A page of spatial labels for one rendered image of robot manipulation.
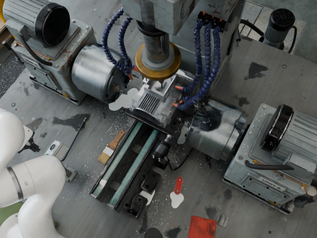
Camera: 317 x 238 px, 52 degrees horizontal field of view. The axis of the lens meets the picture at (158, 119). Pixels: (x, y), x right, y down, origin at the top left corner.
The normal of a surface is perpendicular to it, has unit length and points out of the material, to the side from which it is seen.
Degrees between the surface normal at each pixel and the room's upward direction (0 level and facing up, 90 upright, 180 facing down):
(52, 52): 0
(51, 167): 34
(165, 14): 90
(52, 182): 65
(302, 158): 0
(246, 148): 0
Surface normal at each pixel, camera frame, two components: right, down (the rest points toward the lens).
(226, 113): 0.07, -0.57
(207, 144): -0.46, 0.53
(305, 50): -0.05, -0.40
